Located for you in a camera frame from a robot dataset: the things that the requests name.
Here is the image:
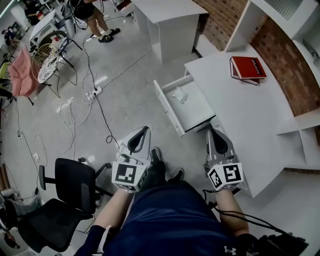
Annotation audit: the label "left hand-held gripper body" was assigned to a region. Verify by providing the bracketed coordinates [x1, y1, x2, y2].
[111, 146, 152, 194]

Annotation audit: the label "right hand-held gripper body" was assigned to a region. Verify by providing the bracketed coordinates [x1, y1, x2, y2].
[203, 152, 245, 193]

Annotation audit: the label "white drawer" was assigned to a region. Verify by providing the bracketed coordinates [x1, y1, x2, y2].
[153, 74, 217, 138]

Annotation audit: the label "clear plastic bag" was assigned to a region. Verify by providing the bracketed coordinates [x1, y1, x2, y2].
[170, 86, 189, 105]

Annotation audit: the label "person's left forearm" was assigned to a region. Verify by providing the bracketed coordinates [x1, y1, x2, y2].
[92, 187, 137, 232]

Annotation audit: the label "person's right forearm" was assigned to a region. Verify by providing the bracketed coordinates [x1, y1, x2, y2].
[214, 188, 250, 237]

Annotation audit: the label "person's left shoe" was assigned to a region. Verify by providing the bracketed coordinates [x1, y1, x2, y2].
[150, 146, 163, 163]

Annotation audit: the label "person's shoe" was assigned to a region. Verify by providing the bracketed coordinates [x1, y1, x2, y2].
[150, 146, 163, 163]
[172, 167, 185, 181]

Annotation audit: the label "person's black trousers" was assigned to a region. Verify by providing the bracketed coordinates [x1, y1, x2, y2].
[147, 159, 186, 191]

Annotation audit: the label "person's right shoe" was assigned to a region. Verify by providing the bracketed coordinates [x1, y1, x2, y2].
[172, 167, 185, 181]

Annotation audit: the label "white desk with shelves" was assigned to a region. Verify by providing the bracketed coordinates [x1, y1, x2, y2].
[183, 0, 320, 198]

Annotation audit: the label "black office chair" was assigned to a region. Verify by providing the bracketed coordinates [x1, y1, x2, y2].
[17, 157, 115, 253]

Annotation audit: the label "white power strip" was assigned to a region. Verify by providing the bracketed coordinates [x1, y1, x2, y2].
[84, 86, 103, 99]

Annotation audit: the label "person's navy shirt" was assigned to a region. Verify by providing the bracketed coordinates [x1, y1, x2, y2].
[83, 181, 251, 256]

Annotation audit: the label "red book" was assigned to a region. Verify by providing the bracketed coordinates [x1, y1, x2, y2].
[229, 56, 268, 86]

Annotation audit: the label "black waist pack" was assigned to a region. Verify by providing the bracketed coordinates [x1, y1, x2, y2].
[257, 231, 310, 256]

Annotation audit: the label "small white desk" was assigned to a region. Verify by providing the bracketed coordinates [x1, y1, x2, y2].
[129, 0, 208, 65]

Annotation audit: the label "pink cloth on chair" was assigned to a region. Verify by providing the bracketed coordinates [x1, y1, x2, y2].
[7, 44, 41, 106]

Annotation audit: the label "white box red inside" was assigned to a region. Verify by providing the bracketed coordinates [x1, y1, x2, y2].
[113, 0, 136, 13]

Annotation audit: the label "white table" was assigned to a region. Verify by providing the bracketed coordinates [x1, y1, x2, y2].
[28, 8, 67, 47]

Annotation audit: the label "yellow-green chair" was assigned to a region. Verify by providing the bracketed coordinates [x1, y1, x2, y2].
[0, 62, 11, 87]

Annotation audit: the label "black floor cable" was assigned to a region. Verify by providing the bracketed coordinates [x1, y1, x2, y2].
[81, 34, 121, 150]

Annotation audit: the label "white floor cable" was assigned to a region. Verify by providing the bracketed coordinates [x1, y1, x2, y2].
[59, 96, 94, 155]

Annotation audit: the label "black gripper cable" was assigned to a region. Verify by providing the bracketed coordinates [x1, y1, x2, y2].
[202, 188, 293, 237]

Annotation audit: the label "white round wire basket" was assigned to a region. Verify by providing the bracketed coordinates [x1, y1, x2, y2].
[31, 42, 60, 81]

